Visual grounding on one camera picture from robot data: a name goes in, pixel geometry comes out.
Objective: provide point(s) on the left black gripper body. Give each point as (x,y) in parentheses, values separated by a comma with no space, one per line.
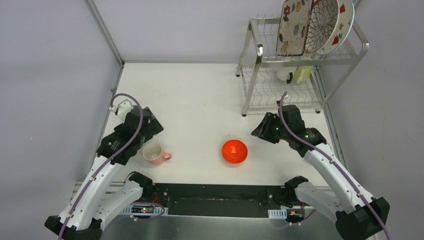
(149,126)

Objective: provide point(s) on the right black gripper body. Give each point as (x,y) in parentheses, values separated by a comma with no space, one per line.
(284,134)

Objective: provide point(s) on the pink mug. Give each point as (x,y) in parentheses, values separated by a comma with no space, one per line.
(154,154)

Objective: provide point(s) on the pale yellow mug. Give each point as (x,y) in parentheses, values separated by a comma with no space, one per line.
(302,73)

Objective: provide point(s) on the square floral plate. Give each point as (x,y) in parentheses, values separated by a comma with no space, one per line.
(293,27)

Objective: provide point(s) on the brown petal pattern plate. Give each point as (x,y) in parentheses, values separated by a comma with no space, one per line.
(322,22)

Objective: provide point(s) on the watermelon pattern round plate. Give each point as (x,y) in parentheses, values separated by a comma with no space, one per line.
(346,13)

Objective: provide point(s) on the white mug black handle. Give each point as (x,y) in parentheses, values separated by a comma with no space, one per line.
(286,74)

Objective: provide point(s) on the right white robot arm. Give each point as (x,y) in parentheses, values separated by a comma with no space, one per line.
(356,213)

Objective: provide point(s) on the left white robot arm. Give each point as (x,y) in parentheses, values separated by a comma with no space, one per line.
(87,215)

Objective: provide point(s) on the steel two-tier dish rack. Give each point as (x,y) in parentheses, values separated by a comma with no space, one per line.
(258,65)

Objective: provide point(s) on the orange bowl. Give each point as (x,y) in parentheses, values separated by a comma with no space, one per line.
(234,151)

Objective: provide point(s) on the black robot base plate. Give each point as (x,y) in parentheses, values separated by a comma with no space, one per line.
(217,200)

